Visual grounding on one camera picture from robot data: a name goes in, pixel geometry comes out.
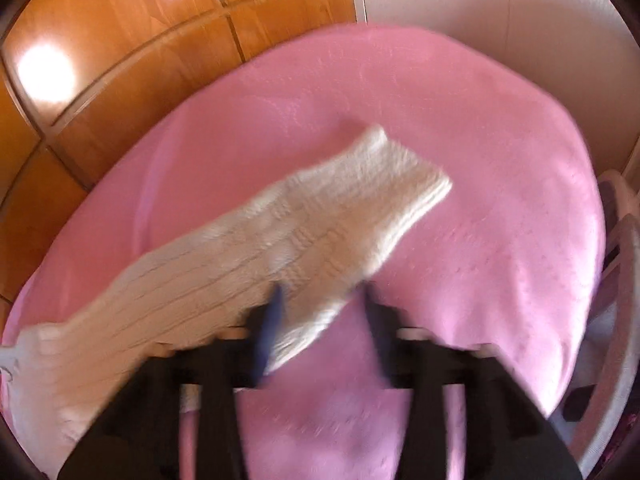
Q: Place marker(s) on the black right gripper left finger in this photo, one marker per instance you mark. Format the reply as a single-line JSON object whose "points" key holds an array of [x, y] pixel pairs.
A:
{"points": [[137, 434]]}

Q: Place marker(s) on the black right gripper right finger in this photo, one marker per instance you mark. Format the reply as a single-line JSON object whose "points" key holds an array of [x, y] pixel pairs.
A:
{"points": [[468, 417]]}

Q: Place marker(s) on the white knitted sweater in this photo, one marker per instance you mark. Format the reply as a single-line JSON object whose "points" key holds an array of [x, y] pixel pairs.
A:
{"points": [[319, 232]]}

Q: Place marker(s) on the white plastic chair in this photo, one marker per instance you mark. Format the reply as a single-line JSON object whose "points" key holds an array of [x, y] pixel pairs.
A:
{"points": [[599, 414]]}

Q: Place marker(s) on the pink bed blanket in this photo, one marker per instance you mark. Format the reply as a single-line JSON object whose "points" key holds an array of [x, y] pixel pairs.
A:
{"points": [[511, 256]]}

